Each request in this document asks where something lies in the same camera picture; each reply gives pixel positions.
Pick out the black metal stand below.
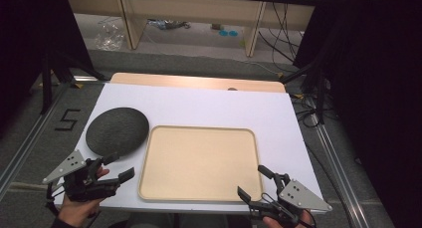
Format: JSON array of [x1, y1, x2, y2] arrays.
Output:
[[39, 50, 108, 115], [279, 60, 329, 125]]

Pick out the person's dark sleeve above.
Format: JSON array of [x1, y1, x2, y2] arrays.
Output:
[[50, 217, 78, 228]]

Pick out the black floor cables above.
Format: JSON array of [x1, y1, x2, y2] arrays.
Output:
[[289, 92, 322, 129]]

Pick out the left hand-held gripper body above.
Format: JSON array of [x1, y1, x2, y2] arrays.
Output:
[[42, 149, 121, 203]]

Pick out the aluminium floor rail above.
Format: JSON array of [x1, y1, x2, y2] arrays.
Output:
[[0, 76, 101, 199], [305, 95, 372, 228]]

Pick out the white table sheet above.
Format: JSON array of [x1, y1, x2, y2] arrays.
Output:
[[54, 83, 323, 214]]

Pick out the beige rectangular tray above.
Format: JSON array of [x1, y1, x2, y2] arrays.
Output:
[[137, 124, 265, 203]]

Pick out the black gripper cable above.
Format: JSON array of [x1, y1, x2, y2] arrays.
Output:
[[45, 181, 69, 219]]

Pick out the black curtain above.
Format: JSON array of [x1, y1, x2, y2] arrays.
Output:
[[0, 0, 96, 129], [293, 0, 422, 228]]

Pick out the clear plastic bag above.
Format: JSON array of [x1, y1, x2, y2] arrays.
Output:
[[94, 19, 126, 52]]

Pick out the crumpled blue plastic wrap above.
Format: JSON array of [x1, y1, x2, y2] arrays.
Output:
[[146, 18, 192, 31]]

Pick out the person's left hand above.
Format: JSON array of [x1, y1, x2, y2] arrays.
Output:
[[59, 165, 110, 228]]

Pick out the person's right hand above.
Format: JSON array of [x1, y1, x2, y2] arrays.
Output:
[[263, 209, 314, 228]]

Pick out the black hanging cables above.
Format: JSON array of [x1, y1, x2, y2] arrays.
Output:
[[258, 1, 307, 66]]

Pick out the light wooden desk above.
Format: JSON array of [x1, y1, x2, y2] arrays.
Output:
[[64, 0, 322, 59]]

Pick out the dark grey round plate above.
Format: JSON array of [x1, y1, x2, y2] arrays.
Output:
[[85, 107, 150, 158]]

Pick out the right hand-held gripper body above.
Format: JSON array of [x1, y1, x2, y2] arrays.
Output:
[[247, 172, 333, 228]]

